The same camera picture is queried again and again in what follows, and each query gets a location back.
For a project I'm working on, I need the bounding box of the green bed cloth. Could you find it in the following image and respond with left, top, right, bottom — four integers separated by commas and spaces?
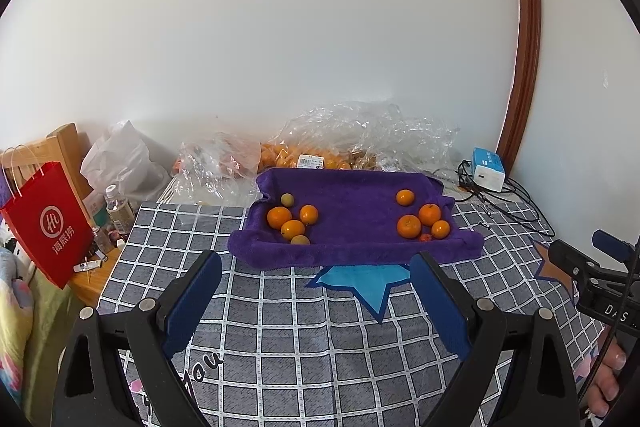
22, 264, 86, 427

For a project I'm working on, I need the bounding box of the purple towel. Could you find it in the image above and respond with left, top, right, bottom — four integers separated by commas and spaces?
228, 167, 485, 270

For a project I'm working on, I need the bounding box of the person's right hand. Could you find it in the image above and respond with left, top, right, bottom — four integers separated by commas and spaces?
586, 326, 628, 418

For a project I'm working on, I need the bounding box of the pastel printed blanket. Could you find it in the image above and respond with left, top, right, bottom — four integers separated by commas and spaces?
0, 227, 36, 408

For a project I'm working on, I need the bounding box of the red paper bag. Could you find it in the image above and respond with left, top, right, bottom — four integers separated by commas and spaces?
0, 144, 96, 290

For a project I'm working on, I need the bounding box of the wooden nightstand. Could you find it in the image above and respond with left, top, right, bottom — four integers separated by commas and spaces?
70, 227, 132, 308

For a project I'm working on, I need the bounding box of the blue white tissue pack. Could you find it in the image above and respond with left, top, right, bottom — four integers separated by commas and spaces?
472, 147, 507, 192

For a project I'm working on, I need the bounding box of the black power cable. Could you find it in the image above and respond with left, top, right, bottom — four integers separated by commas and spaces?
457, 177, 556, 238

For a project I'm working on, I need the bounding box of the grey checked bedsheet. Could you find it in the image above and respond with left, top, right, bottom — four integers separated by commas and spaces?
97, 187, 608, 427

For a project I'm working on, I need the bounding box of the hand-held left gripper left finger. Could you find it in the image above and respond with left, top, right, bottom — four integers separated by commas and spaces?
51, 249, 223, 427

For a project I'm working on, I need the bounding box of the white plastic bag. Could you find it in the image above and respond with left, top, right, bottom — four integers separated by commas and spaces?
80, 120, 173, 202

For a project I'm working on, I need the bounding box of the brown wooden door frame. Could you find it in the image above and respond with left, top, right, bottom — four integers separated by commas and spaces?
496, 0, 543, 165

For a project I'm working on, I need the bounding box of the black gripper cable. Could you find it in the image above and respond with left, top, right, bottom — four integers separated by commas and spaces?
577, 237, 640, 418

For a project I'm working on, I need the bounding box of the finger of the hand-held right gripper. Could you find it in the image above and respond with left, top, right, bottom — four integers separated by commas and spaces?
547, 238, 603, 288
592, 229, 637, 264

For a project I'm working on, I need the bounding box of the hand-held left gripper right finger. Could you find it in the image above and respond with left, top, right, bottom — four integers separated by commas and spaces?
409, 251, 583, 427

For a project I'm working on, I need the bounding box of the crumpled clear plastic bag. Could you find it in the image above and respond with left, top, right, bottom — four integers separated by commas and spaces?
350, 99, 461, 178

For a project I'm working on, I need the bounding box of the small white box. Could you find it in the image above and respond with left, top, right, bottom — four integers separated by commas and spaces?
82, 189, 108, 225

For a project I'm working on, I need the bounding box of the clear plastic bottle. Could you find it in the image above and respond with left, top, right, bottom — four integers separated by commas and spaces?
104, 184, 136, 235

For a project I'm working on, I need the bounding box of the clear bag of oranges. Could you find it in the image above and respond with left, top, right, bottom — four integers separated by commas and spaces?
260, 107, 381, 172

